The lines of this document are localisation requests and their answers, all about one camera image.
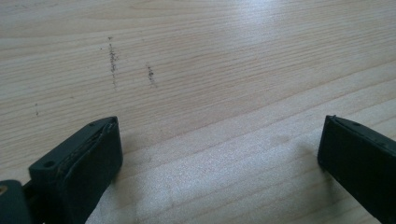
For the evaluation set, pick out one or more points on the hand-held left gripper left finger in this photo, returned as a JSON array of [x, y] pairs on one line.
[[81, 174]]

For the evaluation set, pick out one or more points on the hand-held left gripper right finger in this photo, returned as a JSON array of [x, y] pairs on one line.
[[361, 161]]

